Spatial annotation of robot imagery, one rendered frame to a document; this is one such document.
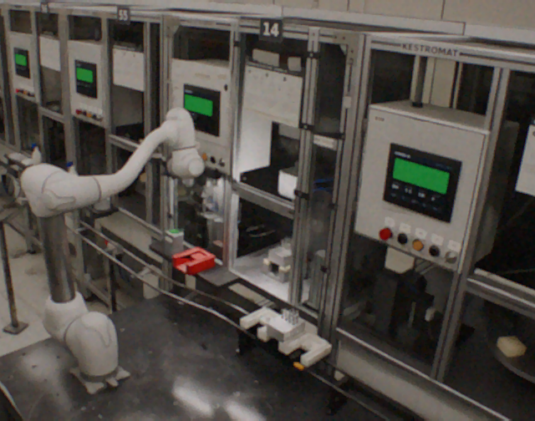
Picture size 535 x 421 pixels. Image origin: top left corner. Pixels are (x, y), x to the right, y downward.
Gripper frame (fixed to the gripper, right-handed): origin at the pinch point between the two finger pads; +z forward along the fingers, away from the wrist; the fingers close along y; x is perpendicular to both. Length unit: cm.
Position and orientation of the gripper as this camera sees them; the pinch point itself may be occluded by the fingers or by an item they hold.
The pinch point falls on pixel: (159, 166)
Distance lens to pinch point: 257.7
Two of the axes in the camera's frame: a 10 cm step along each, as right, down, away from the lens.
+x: -6.1, 7.3, -3.2
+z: -5.3, -0.7, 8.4
